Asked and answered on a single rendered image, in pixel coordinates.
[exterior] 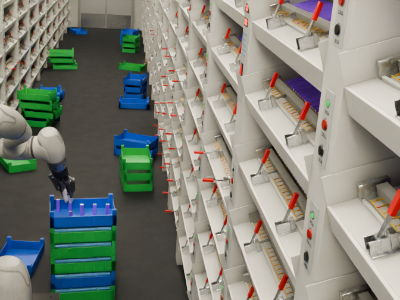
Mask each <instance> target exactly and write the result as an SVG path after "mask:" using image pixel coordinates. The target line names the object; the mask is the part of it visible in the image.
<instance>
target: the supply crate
mask: <svg viewBox="0 0 400 300"><path fill-rule="evenodd" d="M49 198H50V229H52V228H67V227H95V226H116V220H117V210H116V208H115V207H114V202H113V193H108V198H80V199H74V200H73V202H72V211H73V216H69V212H68V202H67V203H65V201H64V199H60V212H56V199H54V195H50V196H49ZM80 204H84V216H80ZM93 204H96V215H93ZM106 204H110V214H109V215H105V207H106Z"/></svg>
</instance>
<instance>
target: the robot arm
mask: <svg viewBox="0 0 400 300"><path fill-rule="evenodd" d="M0 138H2V139H0V157H2V158H5V159H7V160H31V159H40V160H45V161H46V162H47V165H48V168H49V169H50V170H51V173H50V175H49V176H48V177H49V178H50V179H51V181H52V183H53V185H54V186H55V188H56V190H57V191H60V192H61V194H62V196H63V197H64V201H65V203H67V201H68V200H69V203H70V204H71V203H72V202H73V200H74V199H73V193H74V191H75V190H76V188H75V179H76V178H75V177H71V176H70V174H69V173H68V167H67V165H68V161H67V157H66V154H65V145H64V141H63V139H62V137H61V135H60V133H59V131H58V130H57V129H56V128H54V127H44V128H43V129H41V131H40V132H39V134H38V136H32V129H31V127H30V126H29V125H28V123H27V122H26V120H25V119H24V117H23V116H22V115H21V114H20V113H19V112H18V111H16V110H14V109H13V108H11V107H8V106H6V105H3V104H0ZM69 179H70V182H69ZM64 185H65V188H66V189H65V188H64ZM0 300H32V284H31V280H30V275H29V272H28V270H27V267H26V266H25V264H24V262H22V260H20V259H19V258H17V257H14V256H10V255H5V256H1V257H0Z"/></svg>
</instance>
